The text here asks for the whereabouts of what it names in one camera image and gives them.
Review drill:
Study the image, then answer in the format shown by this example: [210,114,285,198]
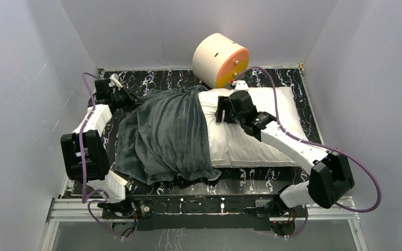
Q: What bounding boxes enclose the white pillow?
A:
[198,87,305,168]

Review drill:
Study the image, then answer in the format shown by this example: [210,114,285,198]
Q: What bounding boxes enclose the grey plush pillowcase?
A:
[114,85,221,185]

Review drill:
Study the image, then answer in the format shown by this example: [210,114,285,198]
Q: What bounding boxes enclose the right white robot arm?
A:
[216,90,355,216]

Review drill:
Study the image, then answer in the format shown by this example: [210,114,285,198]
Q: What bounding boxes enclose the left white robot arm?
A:
[60,74,139,218]

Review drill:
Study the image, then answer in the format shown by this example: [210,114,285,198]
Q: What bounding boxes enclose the white orange cylindrical drum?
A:
[192,33,250,88]

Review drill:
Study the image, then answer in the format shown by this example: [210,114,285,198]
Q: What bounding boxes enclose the white labelled power box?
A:
[115,174,131,190]

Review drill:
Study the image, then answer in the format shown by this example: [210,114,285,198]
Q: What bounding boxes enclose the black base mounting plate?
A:
[131,195,296,232]

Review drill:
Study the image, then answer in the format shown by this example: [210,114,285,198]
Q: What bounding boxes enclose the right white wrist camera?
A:
[231,80,249,92]

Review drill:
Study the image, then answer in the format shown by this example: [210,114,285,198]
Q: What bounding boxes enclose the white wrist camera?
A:
[231,80,249,92]
[109,73,123,88]

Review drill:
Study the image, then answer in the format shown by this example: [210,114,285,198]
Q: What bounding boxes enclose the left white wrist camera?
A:
[109,73,123,88]

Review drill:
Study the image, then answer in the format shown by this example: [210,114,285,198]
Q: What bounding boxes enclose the aluminium left frame rail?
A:
[57,69,104,199]

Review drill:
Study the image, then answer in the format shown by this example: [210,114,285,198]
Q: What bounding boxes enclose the aluminium front frame rail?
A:
[46,197,361,224]

